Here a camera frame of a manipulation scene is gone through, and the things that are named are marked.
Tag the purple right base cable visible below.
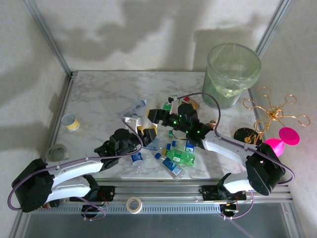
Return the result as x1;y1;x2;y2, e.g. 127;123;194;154
218;190;255;222

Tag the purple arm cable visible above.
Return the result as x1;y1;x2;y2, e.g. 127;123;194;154
7;118;145;212
177;92;296;185

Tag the clear bottle blue cap label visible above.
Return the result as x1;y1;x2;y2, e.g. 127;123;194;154
154;152;185;181

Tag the aluminium front rail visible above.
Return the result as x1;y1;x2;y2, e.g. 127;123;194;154
95;179;293;207

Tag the pink plastic goblet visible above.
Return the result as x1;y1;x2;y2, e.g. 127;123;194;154
264;126;301;158

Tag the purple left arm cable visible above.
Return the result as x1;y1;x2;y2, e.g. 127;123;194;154
7;118;145;212

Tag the white masking tape roll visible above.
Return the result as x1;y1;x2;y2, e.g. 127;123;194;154
125;196;144;214

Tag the crushed clear plastic bottle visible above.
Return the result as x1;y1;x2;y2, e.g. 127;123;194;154
124;99;148;119

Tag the aluminium frame post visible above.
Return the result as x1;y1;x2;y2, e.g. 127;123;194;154
23;0;73;78
255;0;291;58

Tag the large green plastic bottle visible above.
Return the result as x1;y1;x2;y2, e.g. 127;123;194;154
162;148;197;167

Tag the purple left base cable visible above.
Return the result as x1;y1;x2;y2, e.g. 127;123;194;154
81;197;107;222

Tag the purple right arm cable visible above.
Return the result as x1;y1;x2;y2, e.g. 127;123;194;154
177;92;296;185

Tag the grey mesh waste bin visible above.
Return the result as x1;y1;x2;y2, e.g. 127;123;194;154
202;42;263;110

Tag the clear bottle green cap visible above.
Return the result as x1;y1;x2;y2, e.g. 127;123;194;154
158;127;175;143

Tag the clear tape roll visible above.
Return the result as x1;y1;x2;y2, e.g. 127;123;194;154
47;143;71;162

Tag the green plastic bin liner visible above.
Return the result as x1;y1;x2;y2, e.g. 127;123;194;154
207;42;263;98

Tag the slotted grey cable tray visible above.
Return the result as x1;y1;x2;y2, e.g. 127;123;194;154
31;202;224;214

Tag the gold wire cup rack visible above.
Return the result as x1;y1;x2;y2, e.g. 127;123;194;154
233;86;312;146

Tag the red label tea bottle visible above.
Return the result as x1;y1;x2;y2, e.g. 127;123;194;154
182;96;201;111

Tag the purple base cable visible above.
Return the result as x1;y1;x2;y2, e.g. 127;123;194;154
218;190;255;222
81;197;107;222

